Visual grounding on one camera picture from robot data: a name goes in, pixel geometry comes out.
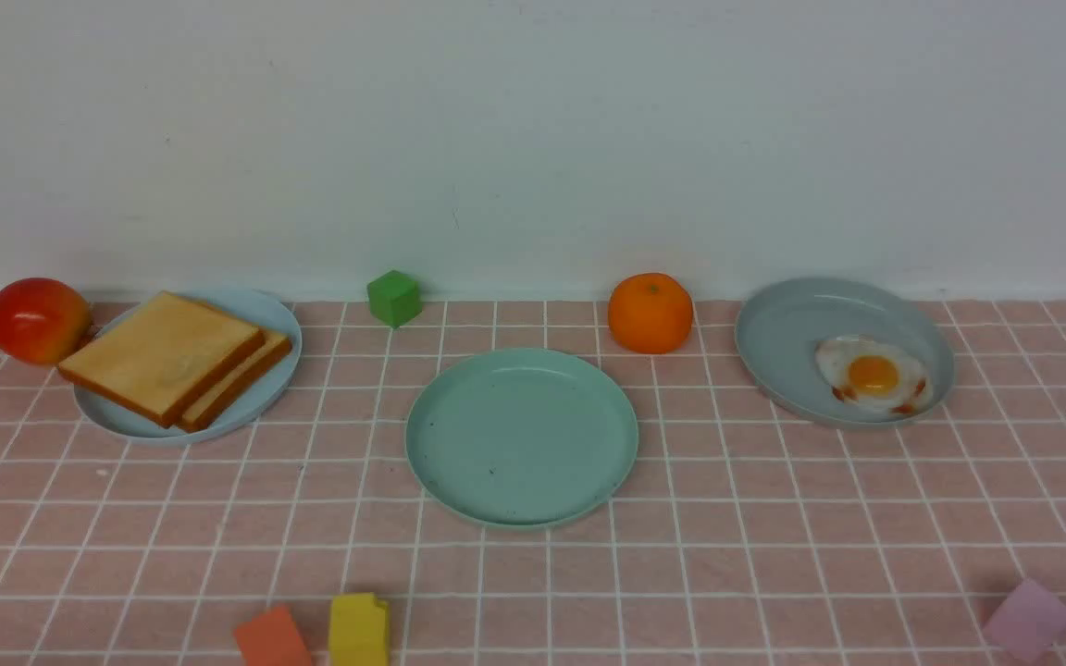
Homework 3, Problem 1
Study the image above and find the toast slice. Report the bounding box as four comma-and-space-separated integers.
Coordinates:
56, 291, 267, 427
175, 298, 293, 433

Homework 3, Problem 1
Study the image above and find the fried egg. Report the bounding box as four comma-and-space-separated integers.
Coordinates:
813, 336, 934, 417

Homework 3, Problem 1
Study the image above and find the teal green centre plate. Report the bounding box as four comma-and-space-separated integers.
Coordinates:
403, 347, 639, 530

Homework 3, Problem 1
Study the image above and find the orange tangerine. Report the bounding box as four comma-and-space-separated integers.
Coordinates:
605, 273, 694, 355

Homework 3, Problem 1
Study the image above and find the green cube block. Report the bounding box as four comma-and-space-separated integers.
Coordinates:
366, 270, 424, 329

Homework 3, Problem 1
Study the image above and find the grey blue plate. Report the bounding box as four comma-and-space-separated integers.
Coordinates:
734, 277, 956, 429

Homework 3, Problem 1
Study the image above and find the yellow block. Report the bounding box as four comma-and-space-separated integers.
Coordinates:
328, 592, 390, 666

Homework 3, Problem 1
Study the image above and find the orange block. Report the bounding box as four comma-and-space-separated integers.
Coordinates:
232, 604, 314, 666

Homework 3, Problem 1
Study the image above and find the light blue plate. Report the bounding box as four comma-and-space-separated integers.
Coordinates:
72, 288, 302, 446

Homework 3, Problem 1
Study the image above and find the red yellow apple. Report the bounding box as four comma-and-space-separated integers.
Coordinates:
0, 277, 96, 366

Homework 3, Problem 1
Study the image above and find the pink block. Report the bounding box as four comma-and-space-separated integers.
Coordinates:
982, 578, 1066, 665

